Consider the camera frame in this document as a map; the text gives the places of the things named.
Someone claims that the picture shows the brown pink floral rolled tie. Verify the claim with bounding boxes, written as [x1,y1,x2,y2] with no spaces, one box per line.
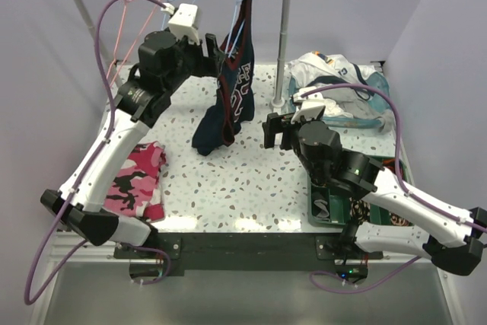
[390,212,410,227]

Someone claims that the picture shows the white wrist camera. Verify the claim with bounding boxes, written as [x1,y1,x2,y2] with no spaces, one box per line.
[291,93,326,123]
[168,3,200,46]

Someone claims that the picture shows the green compartment tray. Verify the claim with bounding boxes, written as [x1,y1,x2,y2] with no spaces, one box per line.
[307,177,391,228]

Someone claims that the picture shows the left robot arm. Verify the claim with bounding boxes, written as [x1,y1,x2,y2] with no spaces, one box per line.
[40,30,224,258]

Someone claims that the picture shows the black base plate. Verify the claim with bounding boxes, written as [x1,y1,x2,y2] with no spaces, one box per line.
[113,232,383,279]

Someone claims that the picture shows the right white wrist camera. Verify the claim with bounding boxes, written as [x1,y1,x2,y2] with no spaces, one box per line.
[291,93,326,123]

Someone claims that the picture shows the pink wire hanger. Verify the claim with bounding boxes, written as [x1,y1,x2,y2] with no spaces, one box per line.
[106,0,165,87]

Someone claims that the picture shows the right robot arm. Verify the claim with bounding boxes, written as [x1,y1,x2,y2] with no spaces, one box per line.
[263,113,486,276]

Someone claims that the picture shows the pink camouflage folded garment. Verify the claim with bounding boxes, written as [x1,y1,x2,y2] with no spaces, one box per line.
[103,142,166,222]

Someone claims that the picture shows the white garment in basket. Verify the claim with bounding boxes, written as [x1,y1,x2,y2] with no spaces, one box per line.
[288,52,387,88]

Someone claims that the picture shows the grey garment in basket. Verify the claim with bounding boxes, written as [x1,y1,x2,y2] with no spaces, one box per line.
[321,88,395,133]

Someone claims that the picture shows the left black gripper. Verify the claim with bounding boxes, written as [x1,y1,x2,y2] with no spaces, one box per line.
[164,31,225,94]

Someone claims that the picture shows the navy tank top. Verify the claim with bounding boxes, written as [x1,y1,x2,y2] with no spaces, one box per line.
[192,0,255,156]

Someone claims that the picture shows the grey white rolled tie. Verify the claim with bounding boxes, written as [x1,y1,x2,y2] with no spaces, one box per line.
[312,195,331,222]

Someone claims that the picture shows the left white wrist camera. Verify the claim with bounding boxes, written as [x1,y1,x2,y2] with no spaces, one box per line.
[168,3,200,46]

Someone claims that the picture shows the black white spotted rolled tie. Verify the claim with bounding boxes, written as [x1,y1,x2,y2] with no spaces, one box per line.
[349,198,371,223]

